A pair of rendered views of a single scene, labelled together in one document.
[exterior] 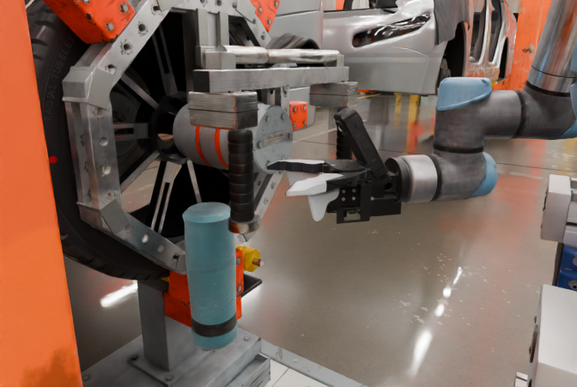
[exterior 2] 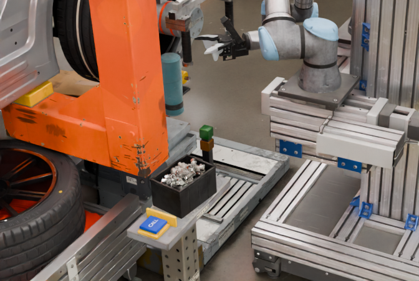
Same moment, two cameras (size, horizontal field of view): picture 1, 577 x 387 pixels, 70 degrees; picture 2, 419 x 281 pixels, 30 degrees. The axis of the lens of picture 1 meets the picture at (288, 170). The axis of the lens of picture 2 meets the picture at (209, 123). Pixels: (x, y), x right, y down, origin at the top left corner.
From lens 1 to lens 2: 246 cm
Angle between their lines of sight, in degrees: 15
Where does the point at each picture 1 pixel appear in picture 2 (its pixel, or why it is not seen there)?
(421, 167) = (254, 37)
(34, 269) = (159, 80)
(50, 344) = (161, 94)
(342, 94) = not seen: outside the picture
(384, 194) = (241, 47)
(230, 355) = (174, 132)
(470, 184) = not seen: hidden behind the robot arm
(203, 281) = (170, 86)
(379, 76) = not seen: outside the picture
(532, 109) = (294, 13)
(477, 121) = not seen: hidden behind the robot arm
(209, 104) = (174, 22)
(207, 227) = (171, 64)
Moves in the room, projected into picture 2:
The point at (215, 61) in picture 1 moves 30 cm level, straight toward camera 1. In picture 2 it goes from (176, 7) to (191, 38)
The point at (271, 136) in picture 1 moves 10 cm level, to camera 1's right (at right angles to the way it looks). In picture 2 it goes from (194, 22) to (219, 20)
